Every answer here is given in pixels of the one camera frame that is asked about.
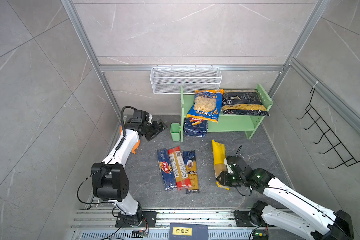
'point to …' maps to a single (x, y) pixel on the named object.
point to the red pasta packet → (182, 178)
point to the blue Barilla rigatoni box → (195, 127)
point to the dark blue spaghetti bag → (190, 159)
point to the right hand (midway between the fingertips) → (218, 178)
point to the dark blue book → (188, 231)
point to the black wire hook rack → (344, 156)
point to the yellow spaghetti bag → (219, 151)
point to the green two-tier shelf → (249, 124)
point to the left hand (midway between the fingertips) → (162, 126)
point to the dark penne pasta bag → (243, 102)
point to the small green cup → (175, 131)
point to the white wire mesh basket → (168, 80)
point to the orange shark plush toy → (137, 145)
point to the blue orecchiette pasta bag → (207, 104)
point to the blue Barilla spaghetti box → (166, 169)
